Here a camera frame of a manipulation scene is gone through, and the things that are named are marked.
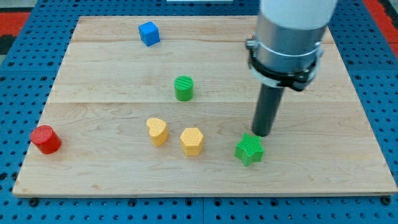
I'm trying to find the green star block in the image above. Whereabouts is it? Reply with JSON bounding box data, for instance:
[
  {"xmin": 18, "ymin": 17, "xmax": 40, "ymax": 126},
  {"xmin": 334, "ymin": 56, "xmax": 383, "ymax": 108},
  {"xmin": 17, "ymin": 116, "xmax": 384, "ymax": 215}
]
[{"xmin": 234, "ymin": 133, "xmax": 264, "ymax": 167}]

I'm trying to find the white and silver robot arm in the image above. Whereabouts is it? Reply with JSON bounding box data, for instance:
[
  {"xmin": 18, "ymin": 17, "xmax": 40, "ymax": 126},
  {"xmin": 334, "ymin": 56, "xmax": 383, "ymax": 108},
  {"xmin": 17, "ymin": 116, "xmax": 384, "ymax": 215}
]
[{"xmin": 246, "ymin": 0, "xmax": 337, "ymax": 91}]

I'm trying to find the yellow hexagon block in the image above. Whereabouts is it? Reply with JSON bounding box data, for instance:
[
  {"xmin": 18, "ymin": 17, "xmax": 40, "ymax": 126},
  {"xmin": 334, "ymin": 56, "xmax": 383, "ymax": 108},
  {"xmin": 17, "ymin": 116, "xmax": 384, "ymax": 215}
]
[{"xmin": 180, "ymin": 128, "xmax": 204, "ymax": 156}]

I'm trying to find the green cylinder block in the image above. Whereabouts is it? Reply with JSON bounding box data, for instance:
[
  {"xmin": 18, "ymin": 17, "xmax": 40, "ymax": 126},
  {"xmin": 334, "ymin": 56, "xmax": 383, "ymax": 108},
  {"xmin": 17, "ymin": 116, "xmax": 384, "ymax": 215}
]
[{"xmin": 174, "ymin": 75, "xmax": 194, "ymax": 101}]

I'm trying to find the yellow heart block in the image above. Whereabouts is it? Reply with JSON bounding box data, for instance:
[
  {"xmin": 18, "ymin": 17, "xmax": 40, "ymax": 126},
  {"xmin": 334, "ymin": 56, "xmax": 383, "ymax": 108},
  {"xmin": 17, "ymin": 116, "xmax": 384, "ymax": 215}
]
[{"xmin": 146, "ymin": 118, "xmax": 169, "ymax": 147}]

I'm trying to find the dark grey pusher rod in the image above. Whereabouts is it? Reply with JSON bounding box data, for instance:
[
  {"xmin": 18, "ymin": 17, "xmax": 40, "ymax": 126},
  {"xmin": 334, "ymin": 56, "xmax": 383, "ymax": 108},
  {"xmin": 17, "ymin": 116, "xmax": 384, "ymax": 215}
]
[{"xmin": 252, "ymin": 85, "xmax": 284, "ymax": 137}]

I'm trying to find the blue cube block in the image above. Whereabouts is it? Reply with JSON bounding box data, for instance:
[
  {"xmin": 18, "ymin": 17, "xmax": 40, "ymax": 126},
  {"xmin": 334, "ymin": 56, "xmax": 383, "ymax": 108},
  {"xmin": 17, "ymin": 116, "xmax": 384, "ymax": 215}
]
[{"xmin": 138, "ymin": 21, "xmax": 160, "ymax": 47}]

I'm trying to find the light wooden board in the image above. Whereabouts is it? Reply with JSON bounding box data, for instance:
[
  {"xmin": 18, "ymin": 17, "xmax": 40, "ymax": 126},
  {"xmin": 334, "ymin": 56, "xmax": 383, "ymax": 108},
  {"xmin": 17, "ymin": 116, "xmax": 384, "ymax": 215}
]
[{"xmin": 13, "ymin": 16, "xmax": 397, "ymax": 198}]

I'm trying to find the red cylinder block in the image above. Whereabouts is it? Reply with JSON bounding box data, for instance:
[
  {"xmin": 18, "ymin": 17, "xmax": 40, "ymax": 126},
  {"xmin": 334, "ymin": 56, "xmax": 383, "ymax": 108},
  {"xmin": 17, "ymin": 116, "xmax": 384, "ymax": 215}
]
[{"xmin": 30, "ymin": 125, "xmax": 62, "ymax": 154}]

